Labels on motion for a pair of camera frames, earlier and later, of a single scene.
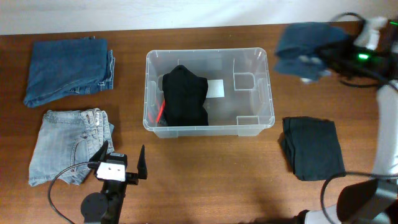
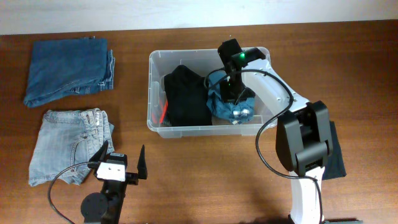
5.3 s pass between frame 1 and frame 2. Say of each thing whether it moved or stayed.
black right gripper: moved
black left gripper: stayed
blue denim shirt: moved
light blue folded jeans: stayed
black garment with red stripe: stayed
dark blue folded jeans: stayed
